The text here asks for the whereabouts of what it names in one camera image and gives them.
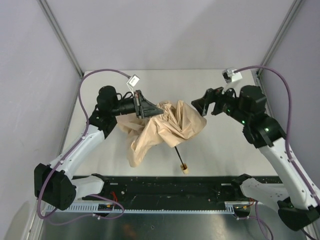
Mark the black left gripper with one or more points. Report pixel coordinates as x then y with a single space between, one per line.
138 105

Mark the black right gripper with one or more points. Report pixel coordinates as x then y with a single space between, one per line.
212 102

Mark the beige folding umbrella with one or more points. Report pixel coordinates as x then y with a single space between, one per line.
178 123

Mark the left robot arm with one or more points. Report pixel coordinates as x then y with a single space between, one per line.
54 183

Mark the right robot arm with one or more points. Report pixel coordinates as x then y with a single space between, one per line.
295 203

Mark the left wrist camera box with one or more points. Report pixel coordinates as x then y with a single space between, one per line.
132 82

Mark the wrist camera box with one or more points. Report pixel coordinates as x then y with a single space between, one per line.
132 82
231 77

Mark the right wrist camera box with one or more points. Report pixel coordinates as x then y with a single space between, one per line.
231 77

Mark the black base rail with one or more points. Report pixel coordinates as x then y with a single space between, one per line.
174 193

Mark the grey slotted cable duct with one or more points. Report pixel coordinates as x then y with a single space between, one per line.
100 207

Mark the right aluminium corner post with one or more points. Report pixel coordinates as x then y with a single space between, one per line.
282 31

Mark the aluminium corner post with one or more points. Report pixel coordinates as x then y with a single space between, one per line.
282 31
55 26

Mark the left aluminium corner post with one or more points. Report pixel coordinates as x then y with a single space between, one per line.
55 26

